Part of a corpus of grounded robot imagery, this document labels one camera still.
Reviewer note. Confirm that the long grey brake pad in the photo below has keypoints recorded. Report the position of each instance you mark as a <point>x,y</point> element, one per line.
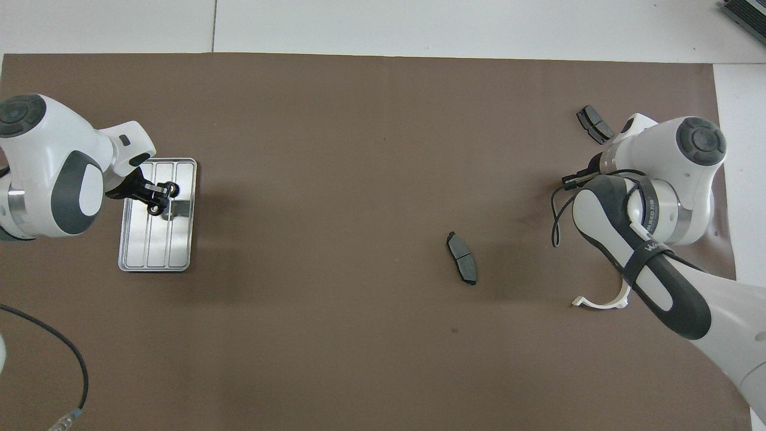
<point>462,257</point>

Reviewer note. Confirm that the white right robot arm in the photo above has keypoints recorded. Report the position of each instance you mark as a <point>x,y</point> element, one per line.
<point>652,155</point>

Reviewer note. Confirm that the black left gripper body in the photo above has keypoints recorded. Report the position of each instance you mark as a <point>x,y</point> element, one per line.
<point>133,187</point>

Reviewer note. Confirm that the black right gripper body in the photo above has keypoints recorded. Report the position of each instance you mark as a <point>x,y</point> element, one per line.
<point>596,164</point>

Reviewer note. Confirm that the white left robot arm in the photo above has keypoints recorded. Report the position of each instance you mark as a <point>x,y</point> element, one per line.
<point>42,155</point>

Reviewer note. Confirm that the black bearing gear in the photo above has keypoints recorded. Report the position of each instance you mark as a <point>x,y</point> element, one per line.
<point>173,190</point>
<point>157,210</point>

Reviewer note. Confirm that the brown paper table mat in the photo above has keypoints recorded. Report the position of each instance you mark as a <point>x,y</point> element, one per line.
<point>359,149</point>

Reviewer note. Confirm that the silver metal tray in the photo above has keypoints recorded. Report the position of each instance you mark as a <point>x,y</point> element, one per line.
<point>149,251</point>

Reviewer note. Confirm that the dark grey ribbed device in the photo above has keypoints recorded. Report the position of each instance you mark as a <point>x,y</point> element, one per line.
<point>748,12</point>

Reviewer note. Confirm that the white curved plastic bracket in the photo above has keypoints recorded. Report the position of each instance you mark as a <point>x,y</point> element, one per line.
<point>598,305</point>

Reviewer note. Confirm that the short grey brake pad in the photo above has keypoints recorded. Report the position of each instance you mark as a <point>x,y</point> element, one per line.
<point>595,124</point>

